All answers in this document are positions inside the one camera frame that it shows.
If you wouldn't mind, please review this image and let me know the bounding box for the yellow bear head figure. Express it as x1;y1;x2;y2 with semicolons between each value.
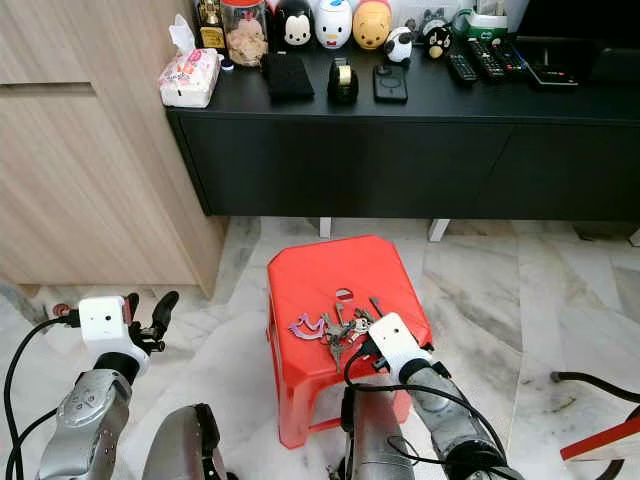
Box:
353;0;393;51

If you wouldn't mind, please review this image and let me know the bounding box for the black pouch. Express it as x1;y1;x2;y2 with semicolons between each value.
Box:
263;52;316;101

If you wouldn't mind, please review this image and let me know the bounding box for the long black remote control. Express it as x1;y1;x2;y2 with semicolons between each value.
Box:
466;38;507;79

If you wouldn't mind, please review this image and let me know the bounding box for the pink charm key bunch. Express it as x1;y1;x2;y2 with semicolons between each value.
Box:
288;308;353;373

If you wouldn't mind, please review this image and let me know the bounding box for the white duck head figure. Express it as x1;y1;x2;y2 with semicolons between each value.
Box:
315;0;353;51

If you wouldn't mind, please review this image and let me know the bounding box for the robot leg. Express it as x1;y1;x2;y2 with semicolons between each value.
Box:
338;385;423;480
140;403;223;480

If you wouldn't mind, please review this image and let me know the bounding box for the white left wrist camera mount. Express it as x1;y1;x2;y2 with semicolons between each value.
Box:
78;296;151;373

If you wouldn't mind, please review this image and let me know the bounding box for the short black remote control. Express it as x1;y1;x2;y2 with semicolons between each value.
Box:
446;52;479;83

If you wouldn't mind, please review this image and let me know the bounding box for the robot left leg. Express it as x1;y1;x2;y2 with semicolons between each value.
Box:
140;403;223;480

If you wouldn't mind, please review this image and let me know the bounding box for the small black white figurine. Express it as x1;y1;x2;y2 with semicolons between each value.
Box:
422;15;453;59

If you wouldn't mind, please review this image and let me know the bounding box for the green white box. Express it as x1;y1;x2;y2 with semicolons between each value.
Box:
452;0;511;41

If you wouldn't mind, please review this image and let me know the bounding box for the light wooden cabinet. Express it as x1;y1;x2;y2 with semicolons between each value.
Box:
0;0;229;299

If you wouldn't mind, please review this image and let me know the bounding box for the robot right leg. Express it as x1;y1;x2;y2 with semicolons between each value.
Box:
338;385;423;480

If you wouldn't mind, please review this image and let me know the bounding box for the gold and blue trophy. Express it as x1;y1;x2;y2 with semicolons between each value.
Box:
198;0;227;51

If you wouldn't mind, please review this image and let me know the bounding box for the pink white tissue pack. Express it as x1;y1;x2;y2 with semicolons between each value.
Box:
158;15;223;109

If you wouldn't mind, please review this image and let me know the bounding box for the small panda figurine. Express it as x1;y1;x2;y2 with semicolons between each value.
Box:
386;26;415;65

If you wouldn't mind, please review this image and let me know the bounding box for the red plastic stool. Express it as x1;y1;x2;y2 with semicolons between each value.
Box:
265;235;436;449

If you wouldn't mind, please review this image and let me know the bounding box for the slim black remote control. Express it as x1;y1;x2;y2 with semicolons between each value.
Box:
495;40;529;73

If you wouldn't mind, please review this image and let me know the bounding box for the black television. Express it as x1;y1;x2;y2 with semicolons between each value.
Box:
518;0;640;81

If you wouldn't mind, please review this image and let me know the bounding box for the black mouse head figure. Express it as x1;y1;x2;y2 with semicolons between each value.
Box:
276;0;314;51

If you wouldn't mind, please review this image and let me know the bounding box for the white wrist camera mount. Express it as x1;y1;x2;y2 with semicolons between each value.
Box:
78;296;151;373
368;312;436;386

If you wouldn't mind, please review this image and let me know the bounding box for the silver key bunch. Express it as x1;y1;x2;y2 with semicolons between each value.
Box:
344;306;377;343

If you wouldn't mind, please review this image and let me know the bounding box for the black tape dispenser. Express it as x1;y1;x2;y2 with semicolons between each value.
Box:
328;58;361;105

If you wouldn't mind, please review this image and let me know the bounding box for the black low console cabinet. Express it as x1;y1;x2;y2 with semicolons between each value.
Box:
165;40;640;246

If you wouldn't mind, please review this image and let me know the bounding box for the red lidded clear jar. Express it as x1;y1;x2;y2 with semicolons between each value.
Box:
222;0;269;69

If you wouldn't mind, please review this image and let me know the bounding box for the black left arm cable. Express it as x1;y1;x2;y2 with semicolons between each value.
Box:
5;312;81;480

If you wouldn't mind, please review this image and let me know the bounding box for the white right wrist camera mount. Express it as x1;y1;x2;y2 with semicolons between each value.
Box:
368;312;436;386

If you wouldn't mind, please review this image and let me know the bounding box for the flat black keypad device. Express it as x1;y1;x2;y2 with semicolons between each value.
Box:
525;55;581;89

